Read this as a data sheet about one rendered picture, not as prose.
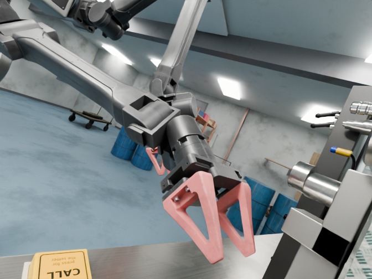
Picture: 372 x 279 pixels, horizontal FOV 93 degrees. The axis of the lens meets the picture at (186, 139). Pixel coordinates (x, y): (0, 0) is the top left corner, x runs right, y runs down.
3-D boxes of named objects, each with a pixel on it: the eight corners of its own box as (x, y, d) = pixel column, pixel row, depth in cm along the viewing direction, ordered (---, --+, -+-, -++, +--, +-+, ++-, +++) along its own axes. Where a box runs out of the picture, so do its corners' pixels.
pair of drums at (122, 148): (124, 152, 495) (136, 125, 493) (155, 170, 454) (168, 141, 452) (105, 150, 432) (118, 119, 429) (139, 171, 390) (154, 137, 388)
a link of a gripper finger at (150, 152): (180, 173, 51) (177, 141, 52) (169, 175, 44) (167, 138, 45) (159, 174, 53) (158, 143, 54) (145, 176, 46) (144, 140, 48)
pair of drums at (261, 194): (227, 212, 381) (245, 174, 379) (289, 248, 334) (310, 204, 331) (221, 223, 310) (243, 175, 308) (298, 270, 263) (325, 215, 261)
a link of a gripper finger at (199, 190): (176, 279, 16) (157, 188, 22) (223, 267, 20) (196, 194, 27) (231, 248, 13) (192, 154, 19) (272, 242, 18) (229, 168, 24)
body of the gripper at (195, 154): (160, 197, 21) (151, 152, 26) (213, 203, 28) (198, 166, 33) (195, 164, 19) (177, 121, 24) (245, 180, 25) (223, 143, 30)
